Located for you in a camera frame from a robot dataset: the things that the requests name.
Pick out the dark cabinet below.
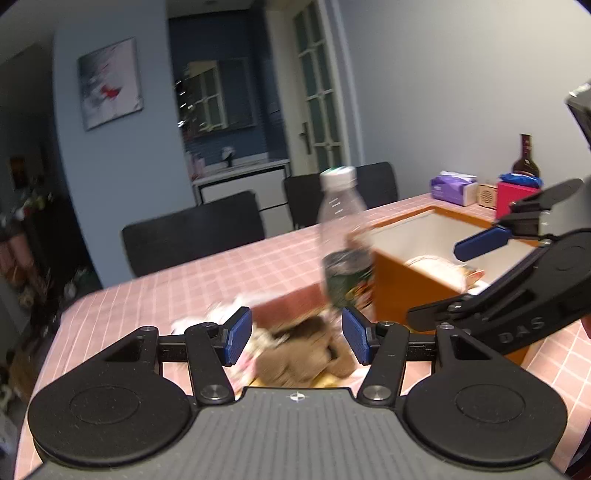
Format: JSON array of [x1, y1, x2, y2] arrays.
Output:
[[25, 196, 90, 305]]

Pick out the dark picture frame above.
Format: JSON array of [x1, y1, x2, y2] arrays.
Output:
[[9, 157, 26, 191]]

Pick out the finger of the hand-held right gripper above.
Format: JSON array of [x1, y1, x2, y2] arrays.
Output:
[[407, 240, 559, 330], [454, 179, 586, 261]]

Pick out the black chair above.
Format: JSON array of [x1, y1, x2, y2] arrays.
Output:
[[121, 191, 266, 278], [283, 161, 399, 232]]

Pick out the pink checked tablecloth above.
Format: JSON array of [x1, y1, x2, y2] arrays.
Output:
[[14, 191, 591, 476]]

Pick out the wall mirror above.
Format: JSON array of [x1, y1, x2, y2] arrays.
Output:
[[178, 58, 257, 134]]

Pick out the pink box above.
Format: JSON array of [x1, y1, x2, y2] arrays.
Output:
[[496, 181, 541, 221]]

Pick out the colourful snack packet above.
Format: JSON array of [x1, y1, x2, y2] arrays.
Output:
[[459, 264, 486, 289]]

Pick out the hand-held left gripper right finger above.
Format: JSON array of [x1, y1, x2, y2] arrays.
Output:
[[342, 307, 497, 407]]

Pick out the pink hanging clothes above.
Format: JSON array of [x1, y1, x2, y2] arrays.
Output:
[[0, 228, 35, 289]]

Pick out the purple tissue pack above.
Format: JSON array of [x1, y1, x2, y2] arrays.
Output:
[[429, 172, 479, 207]]

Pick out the clear plastic bottle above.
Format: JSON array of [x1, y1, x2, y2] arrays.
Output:
[[318, 166, 376, 315]]

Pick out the white crumpled cloth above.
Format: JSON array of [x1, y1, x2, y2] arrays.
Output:
[[405, 255, 467, 292]]

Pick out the white glass panel door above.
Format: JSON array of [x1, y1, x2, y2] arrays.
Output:
[[268, 0, 365, 176]]

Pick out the orange storage box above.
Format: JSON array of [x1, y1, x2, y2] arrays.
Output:
[[348, 204, 561, 367]]

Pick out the dark flat device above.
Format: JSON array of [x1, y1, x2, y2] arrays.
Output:
[[566, 80, 591, 148]]

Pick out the brown plush toy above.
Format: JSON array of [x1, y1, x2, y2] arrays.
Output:
[[254, 316, 358, 386]]

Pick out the white cabinet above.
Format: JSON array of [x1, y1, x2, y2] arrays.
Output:
[[191, 159, 291, 238]]

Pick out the dark wine bottle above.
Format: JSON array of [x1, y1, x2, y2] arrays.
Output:
[[512, 134, 541, 178]]

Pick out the yellow flat item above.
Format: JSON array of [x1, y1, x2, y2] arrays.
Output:
[[249, 373, 356, 388]]

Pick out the blue packet on pink box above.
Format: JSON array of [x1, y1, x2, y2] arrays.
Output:
[[499, 172, 542, 189]]

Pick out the framed wall painting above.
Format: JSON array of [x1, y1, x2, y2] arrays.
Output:
[[77, 38, 145, 131]]

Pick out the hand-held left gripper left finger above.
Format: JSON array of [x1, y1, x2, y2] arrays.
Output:
[[99, 307, 253, 406]]

